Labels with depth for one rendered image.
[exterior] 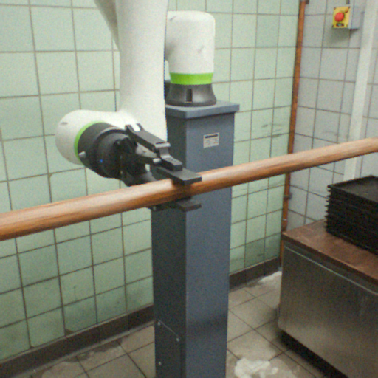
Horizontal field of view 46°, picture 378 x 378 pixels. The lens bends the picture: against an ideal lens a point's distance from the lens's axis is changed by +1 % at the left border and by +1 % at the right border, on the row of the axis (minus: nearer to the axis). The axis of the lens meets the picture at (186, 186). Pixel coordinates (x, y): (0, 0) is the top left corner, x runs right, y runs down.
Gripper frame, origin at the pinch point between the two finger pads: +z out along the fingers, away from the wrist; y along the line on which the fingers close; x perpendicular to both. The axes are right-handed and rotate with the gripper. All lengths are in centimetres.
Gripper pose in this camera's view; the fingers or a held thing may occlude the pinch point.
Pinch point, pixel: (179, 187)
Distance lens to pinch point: 60.2
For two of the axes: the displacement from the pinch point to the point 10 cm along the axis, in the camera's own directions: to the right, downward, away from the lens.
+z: 5.6, 2.8, -7.8
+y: 0.0, 9.4, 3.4
